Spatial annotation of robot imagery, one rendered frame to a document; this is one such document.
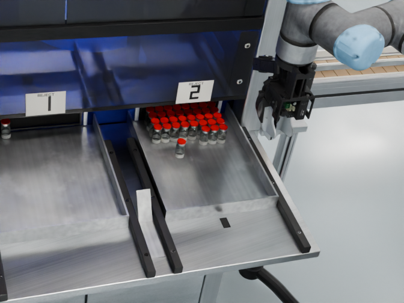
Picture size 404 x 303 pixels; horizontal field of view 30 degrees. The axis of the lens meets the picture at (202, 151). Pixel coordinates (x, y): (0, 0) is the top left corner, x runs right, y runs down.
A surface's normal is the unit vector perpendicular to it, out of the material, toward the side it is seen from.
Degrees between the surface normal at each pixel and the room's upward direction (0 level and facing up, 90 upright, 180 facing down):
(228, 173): 0
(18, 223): 0
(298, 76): 89
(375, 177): 0
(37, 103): 90
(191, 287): 90
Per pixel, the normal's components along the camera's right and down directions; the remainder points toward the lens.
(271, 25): 0.31, 0.66
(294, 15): -0.79, 0.31
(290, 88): -0.94, 0.11
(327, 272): 0.15, -0.75
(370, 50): 0.61, 0.57
